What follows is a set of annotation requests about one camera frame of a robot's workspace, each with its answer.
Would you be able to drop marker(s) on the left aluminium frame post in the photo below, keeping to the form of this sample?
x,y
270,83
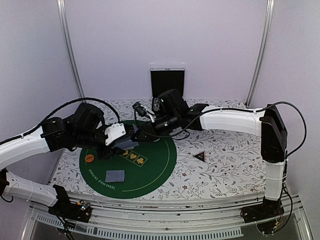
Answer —
x,y
61,7

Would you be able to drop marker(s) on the aluminium frame post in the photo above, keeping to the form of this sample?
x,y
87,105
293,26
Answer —
x,y
61,7
270,4

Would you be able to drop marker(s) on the left poker chip row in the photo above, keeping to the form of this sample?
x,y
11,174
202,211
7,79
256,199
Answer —
x,y
156,105

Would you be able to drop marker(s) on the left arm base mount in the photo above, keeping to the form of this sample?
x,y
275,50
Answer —
x,y
64,208

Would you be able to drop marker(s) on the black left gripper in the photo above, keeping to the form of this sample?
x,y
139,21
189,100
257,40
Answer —
x,y
109,153

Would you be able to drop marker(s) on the aluminium poker chip case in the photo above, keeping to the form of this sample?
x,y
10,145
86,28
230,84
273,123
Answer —
x,y
164,79

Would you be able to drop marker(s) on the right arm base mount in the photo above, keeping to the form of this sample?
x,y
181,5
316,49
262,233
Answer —
x,y
265,210

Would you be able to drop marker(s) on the green round poker mat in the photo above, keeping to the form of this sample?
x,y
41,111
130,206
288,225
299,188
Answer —
x,y
146,168

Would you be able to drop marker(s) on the floral white tablecloth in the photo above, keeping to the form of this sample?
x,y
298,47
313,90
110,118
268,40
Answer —
x,y
233,167

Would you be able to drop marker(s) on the blue playing card deck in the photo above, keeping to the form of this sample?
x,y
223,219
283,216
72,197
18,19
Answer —
x,y
125,144

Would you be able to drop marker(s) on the front aluminium rail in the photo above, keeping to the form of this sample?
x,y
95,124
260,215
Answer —
x,y
198,219

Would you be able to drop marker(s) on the right aluminium frame post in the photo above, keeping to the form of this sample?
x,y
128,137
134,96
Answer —
x,y
270,4

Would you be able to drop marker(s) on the orange big blind button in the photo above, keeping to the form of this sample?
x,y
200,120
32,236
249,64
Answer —
x,y
89,158

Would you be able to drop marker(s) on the triangular all in marker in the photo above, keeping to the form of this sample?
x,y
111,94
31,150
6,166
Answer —
x,y
200,156

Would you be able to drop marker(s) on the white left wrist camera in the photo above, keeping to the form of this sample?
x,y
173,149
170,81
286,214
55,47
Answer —
x,y
114,132

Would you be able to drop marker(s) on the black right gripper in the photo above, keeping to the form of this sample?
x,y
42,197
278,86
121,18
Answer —
x,y
147,138

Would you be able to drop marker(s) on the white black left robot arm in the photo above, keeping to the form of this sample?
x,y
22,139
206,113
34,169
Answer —
x,y
52,135

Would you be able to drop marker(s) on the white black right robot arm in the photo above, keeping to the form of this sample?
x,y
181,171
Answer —
x,y
265,123

